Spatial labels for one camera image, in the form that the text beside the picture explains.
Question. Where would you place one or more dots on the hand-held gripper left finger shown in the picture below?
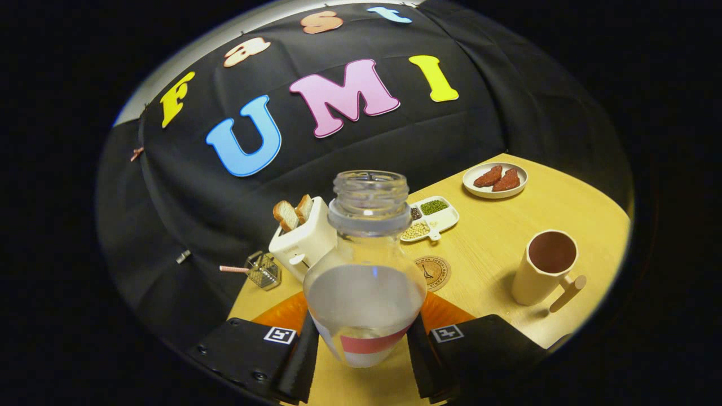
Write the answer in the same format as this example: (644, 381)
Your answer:
(302, 361)

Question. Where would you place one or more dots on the red-brown meat piece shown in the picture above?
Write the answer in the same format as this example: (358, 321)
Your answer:
(488, 176)
(506, 180)

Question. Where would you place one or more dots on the dark beans pile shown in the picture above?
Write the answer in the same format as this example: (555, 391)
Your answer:
(415, 213)

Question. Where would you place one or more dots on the clear bottle with red label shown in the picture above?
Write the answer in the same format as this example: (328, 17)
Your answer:
(366, 299)

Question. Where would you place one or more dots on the silver clip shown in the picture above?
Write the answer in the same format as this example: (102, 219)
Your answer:
(183, 256)

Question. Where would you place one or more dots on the yellow soybeans pile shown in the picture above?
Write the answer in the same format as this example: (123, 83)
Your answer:
(414, 230)

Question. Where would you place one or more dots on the white round plate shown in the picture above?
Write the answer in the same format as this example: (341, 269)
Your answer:
(479, 190)

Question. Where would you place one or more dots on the white divided tray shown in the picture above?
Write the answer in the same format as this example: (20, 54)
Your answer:
(445, 220)

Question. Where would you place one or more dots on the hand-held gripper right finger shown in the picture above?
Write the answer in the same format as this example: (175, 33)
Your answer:
(423, 361)

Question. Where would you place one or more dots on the round brown coaster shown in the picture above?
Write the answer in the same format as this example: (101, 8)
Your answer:
(437, 273)

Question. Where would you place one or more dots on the wooden table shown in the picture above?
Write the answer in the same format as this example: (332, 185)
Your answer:
(485, 248)

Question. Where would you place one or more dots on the white toaster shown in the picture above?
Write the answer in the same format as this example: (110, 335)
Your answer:
(304, 242)

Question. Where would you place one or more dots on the green mung beans pile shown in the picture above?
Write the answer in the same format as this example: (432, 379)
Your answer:
(433, 207)

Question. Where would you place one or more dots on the pink striped straw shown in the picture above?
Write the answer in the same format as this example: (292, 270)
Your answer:
(232, 269)

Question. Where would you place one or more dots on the toasted bread slice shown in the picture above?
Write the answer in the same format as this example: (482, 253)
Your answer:
(304, 207)
(286, 216)

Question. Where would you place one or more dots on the copper clip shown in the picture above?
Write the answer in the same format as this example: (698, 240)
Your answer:
(136, 153)

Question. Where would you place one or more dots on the black backdrop cloth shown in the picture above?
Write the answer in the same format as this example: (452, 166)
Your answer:
(197, 197)

